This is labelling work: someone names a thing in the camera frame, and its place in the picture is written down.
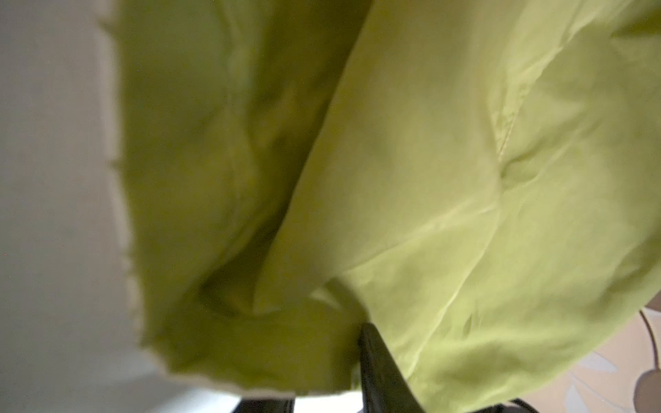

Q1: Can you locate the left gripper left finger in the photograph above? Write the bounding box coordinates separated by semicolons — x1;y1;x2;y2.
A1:
232;399;294;413

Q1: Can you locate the green jacket with patterned lining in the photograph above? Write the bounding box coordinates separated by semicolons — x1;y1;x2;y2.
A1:
100;1;660;412

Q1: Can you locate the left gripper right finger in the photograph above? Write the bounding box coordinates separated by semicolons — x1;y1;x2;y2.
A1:
358;323;423;413

